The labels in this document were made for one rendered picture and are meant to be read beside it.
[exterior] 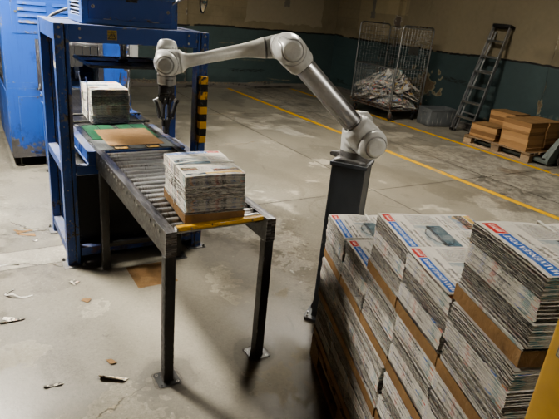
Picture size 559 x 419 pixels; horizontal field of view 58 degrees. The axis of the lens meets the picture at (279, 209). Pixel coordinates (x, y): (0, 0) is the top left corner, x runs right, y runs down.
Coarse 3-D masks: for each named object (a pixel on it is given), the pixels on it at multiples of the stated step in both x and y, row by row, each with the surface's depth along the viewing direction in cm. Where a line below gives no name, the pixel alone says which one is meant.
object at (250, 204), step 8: (248, 200) 263; (256, 208) 255; (272, 216) 246; (248, 224) 261; (256, 224) 253; (264, 224) 246; (272, 224) 245; (256, 232) 254; (264, 232) 247; (272, 232) 247; (272, 240) 249
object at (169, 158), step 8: (176, 152) 252; (184, 152) 253; (192, 152) 254; (200, 152) 255; (208, 152) 256; (216, 152) 257; (168, 160) 242; (176, 160) 239; (184, 160) 240; (208, 160) 244; (168, 168) 243; (168, 176) 246; (168, 184) 249; (168, 192) 249
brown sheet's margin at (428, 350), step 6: (396, 306) 168; (396, 312) 168; (402, 312) 164; (402, 318) 164; (408, 318) 159; (408, 324) 159; (414, 324) 155; (414, 330) 155; (414, 336) 155; (420, 336) 151; (420, 342) 151; (426, 342) 148; (426, 348) 148; (432, 348) 145; (426, 354) 148; (432, 354) 145; (438, 354) 142; (432, 360) 145
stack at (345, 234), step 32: (352, 224) 238; (352, 256) 214; (320, 288) 261; (352, 288) 213; (320, 320) 262; (352, 320) 211; (384, 320) 180; (320, 352) 258; (352, 352) 212; (384, 352) 179; (416, 352) 155; (352, 384) 210; (384, 384) 178; (416, 384) 154; (352, 416) 210; (384, 416) 176
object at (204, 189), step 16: (176, 176) 231; (192, 176) 220; (208, 176) 223; (224, 176) 227; (240, 176) 230; (176, 192) 236; (192, 192) 222; (208, 192) 225; (224, 192) 229; (240, 192) 232; (192, 208) 225; (208, 208) 228; (224, 208) 232; (240, 208) 236
